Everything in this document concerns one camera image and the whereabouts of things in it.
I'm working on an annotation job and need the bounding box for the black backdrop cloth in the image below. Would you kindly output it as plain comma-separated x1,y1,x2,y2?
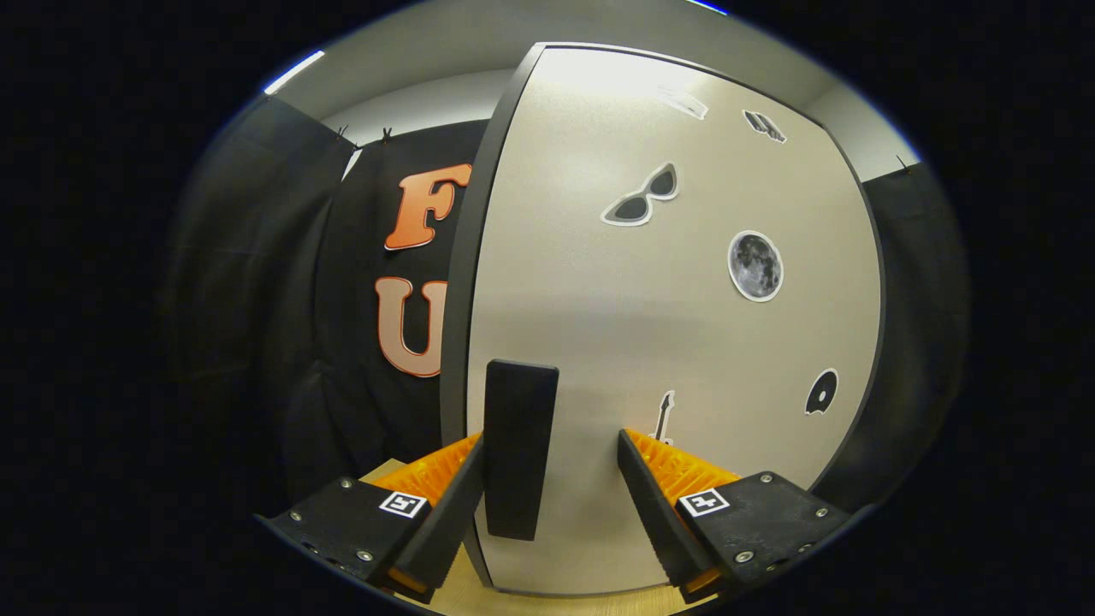
158,94,972,514

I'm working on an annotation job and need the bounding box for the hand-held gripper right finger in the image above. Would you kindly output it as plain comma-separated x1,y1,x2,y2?
618,428,856,604

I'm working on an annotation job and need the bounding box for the dark grey shoe cabinet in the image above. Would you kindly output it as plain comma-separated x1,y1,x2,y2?
439,41,891,591

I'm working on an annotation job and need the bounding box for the black door handle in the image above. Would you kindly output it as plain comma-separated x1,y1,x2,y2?
483,359,560,542

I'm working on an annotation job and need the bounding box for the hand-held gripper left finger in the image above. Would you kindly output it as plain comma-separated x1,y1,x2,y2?
257,432,486,604

